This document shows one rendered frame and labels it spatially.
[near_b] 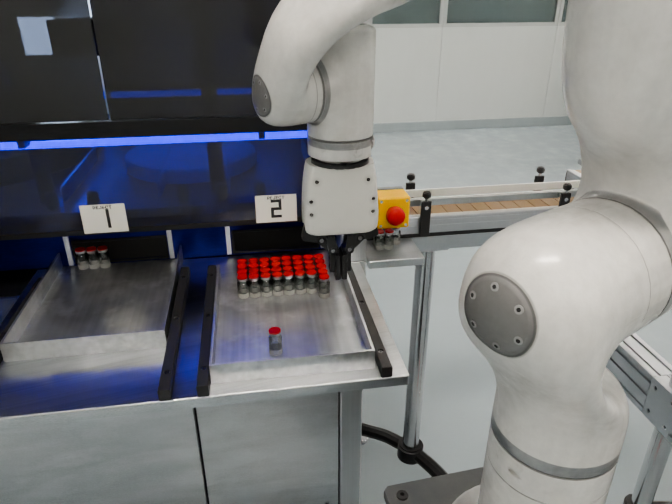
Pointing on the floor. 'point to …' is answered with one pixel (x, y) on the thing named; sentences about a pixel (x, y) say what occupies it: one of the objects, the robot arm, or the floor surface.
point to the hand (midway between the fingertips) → (339, 263)
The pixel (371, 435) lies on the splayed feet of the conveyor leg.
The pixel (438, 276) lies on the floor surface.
